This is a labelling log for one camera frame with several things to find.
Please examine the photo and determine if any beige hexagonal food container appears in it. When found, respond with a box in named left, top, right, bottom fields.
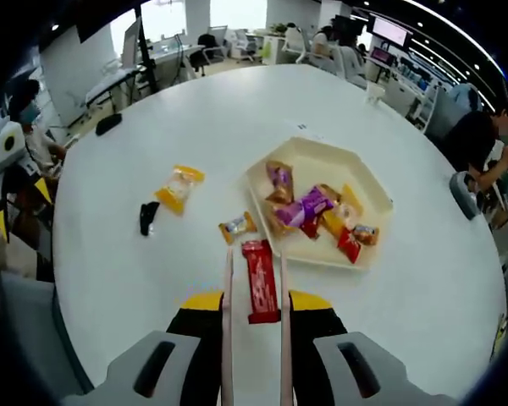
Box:
left=245, top=134, right=395, bottom=272

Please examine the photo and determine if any white bright display screen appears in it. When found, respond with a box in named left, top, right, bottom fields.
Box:
left=371, top=15, right=412, bottom=47

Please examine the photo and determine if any small brown food packet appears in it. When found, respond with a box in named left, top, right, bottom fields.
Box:
left=351, top=223, right=381, bottom=247

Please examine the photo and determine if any small pink desk monitor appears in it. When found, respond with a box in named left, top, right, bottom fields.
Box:
left=370, top=46, right=397, bottom=67

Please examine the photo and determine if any grey headset device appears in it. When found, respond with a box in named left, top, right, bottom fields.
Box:
left=448, top=172, right=480, bottom=222

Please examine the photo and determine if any white paper cup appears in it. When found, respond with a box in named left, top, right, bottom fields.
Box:
left=365, top=82, right=386, bottom=107

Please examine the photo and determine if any long red food bar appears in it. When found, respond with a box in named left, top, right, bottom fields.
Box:
left=240, top=239, right=279, bottom=325

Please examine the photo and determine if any small orange white food packet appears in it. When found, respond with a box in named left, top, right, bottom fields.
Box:
left=218, top=211, right=258, bottom=245

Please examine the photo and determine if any black floor stand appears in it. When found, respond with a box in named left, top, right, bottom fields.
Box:
left=134, top=0, right=161, bottom=95

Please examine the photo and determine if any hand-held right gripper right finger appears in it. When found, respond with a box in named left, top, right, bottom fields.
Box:
left=285, top=289, right=458, bottom=406

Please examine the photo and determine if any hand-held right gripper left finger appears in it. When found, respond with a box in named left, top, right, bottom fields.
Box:
left=61, top=289, right=229, bottom=406

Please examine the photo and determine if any yellow clear food packet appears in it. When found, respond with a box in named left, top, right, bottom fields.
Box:
left=153, top=163, right=207, bottom=217

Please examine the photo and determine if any black computer mouse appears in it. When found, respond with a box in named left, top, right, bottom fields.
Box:
left=94, top=113, right=124, bottom=137

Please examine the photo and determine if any small red food packet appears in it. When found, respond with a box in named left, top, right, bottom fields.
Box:
left=336, top=230, right=363, bottom=266

